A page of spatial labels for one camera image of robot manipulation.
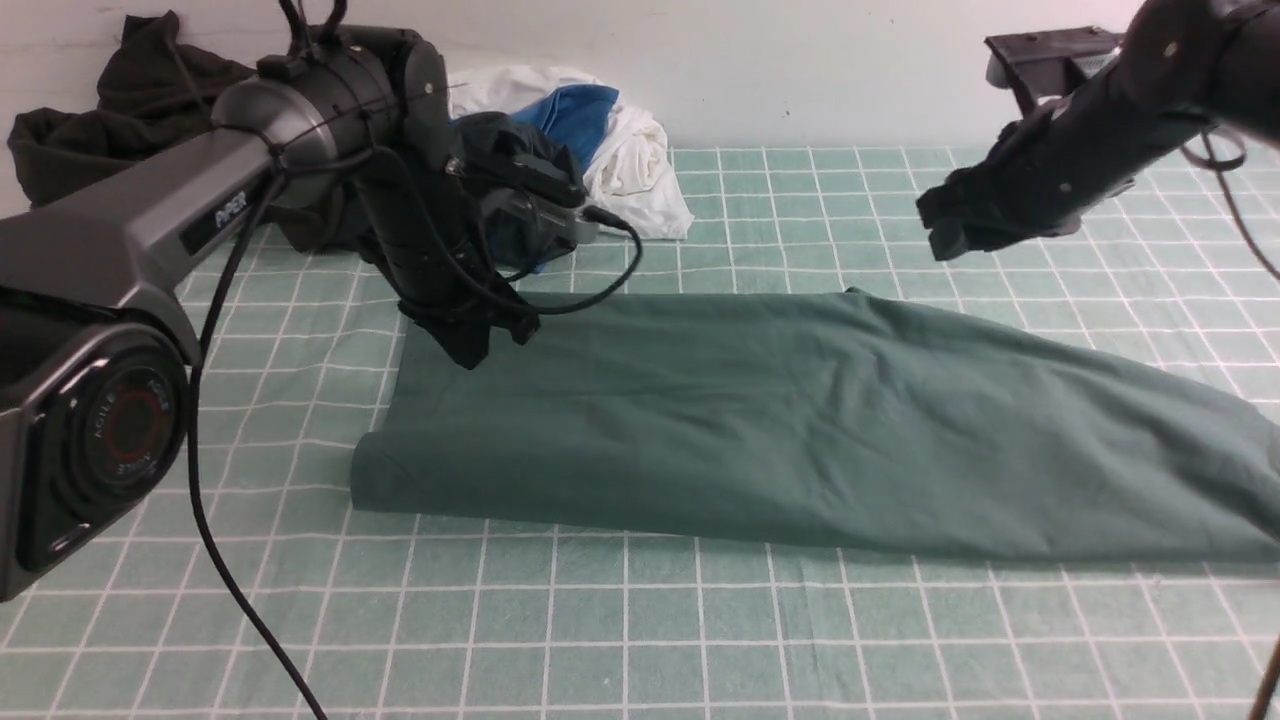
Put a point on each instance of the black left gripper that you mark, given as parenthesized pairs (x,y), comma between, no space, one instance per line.
(433,253)

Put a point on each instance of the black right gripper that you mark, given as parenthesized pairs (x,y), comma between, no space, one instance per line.
(1047,170)

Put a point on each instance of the green long-sleeve top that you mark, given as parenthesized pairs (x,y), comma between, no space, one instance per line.
(827,420)

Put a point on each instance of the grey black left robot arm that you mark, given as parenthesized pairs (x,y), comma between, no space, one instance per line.
(97,350)

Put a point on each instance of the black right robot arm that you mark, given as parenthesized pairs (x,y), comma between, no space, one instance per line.
(1216,58)

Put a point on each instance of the dark teal crumpled garment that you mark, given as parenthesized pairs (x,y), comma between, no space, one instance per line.
(488,135)

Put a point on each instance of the white crumpled garment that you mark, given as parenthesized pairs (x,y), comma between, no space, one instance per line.
(630,175)

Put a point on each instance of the blue crumpled garment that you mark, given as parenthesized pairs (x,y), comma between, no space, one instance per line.
(565,128)

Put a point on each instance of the green checkered table cloth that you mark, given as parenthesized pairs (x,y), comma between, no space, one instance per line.
(397,617)

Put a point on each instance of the dark olive crumpled garment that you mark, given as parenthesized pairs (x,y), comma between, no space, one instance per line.
(154,93)

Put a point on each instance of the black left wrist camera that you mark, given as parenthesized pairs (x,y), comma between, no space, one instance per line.
(531,212)

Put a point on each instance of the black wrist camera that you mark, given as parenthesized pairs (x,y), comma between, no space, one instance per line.
(531,212)
(1039,66)

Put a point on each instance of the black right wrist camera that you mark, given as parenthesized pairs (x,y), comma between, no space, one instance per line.
(1039,66)

